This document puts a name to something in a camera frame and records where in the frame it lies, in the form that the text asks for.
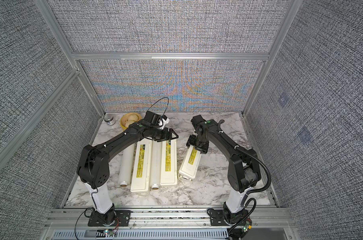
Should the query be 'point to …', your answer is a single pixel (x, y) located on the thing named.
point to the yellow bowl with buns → (129, 118)
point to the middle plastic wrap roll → (156, 158)
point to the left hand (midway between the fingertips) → (176, 136)
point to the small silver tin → (110, 119)
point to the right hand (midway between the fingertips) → (192, 145)
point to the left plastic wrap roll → (126, 164)
